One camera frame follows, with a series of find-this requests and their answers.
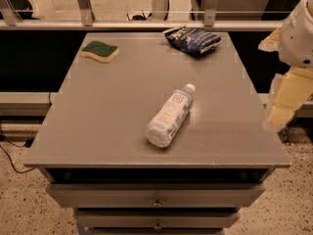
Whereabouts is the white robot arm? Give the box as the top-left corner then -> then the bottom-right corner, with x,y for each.
258,0 -> 313,131

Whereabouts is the blue plastic water bottle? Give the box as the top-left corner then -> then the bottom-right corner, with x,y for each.
146,84 -> 196,148

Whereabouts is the grey drawer cabinet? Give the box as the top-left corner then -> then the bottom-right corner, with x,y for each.
24,32 -> 290,235

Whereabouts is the blue chip bag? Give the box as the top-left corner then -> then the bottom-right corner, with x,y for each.
163,26 -> 222,56

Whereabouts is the green yellow sponge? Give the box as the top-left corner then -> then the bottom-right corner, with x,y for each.
81,41 -> 119,64

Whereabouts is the upper grey drawer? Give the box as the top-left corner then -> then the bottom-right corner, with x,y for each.
46,183 -> 265,209

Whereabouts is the grey drawer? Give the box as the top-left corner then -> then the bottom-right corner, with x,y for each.
74,209 -> 240,230
46,183 -> 265,209

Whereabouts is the lower grey drawer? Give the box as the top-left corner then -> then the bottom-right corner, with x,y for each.
74,209 -> 240,230

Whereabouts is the metal railing frame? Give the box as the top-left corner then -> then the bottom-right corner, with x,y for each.
0,0 -> 283,31

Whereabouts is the black floor cable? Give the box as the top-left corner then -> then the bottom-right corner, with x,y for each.
0,127 -> 36,175

